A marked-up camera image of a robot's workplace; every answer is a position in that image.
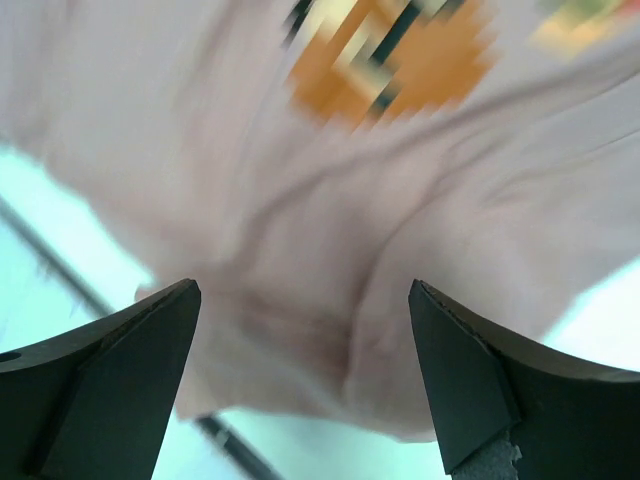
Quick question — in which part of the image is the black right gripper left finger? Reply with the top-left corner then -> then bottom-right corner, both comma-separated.
1,279 -> 201,480

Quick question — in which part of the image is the pink printed t shirt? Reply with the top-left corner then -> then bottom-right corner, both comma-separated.
1,1 -> 639,442

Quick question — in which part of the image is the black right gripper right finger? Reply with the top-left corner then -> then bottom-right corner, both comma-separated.
408,281 -> 639,480

